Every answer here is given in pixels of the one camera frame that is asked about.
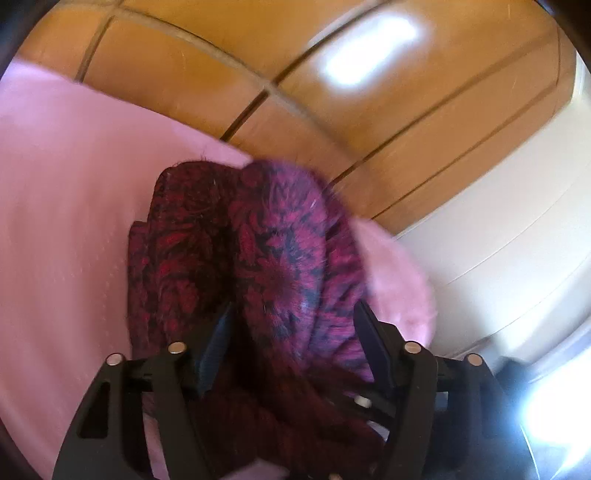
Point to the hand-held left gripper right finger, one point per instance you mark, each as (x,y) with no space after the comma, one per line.
(376,346)

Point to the pink bed sheet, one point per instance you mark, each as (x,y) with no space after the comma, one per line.
(64,207)

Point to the maroon knit sweater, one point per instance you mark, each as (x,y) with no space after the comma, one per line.
(277,258)

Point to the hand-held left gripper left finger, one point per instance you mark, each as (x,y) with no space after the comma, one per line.
(214,353)

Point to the white furniture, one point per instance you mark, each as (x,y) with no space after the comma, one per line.
(517,230)

